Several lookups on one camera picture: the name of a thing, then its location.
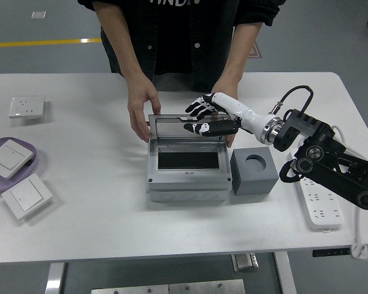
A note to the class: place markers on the metal bracket under table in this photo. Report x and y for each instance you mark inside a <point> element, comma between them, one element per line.
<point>243,263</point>

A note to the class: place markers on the white wall switch panel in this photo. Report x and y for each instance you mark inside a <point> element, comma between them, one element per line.
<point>9,157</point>
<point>26,196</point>

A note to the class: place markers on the grey cube with round hole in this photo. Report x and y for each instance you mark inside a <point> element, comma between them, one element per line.
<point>254,183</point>

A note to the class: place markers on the person's left hand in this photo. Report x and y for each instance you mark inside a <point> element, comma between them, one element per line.
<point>228,87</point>

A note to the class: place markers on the small metal floor plate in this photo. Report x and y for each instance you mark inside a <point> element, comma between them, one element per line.
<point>39,14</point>

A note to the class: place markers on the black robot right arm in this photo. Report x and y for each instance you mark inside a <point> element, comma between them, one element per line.
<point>325,171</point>

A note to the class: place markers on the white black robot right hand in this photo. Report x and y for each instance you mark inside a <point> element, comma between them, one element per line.
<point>251,121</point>

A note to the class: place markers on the grey electrical box clear lid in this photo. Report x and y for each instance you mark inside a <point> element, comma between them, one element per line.
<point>187,186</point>

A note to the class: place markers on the person's torso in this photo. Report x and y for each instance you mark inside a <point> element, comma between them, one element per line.
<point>171,46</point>

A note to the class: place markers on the metal base plate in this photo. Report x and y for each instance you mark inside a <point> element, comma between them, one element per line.
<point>208,287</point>
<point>128,290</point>

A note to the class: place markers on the black table control panel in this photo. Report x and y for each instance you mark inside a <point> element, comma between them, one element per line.
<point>331,252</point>

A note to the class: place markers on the person's right forearm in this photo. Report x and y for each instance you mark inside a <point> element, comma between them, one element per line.
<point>119,46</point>

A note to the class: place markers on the person's left forearm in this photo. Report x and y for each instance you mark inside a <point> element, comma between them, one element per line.
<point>242,49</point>

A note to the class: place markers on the silver table leg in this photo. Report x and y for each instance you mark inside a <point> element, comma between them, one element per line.
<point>285,272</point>

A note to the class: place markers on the white wall socket panel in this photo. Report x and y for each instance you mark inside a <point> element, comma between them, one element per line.
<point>26,107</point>

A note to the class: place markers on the white power strip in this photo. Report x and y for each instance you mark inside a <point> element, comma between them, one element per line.
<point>322,208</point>

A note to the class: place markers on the person's right hand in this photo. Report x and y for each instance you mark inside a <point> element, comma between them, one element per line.
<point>141,101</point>

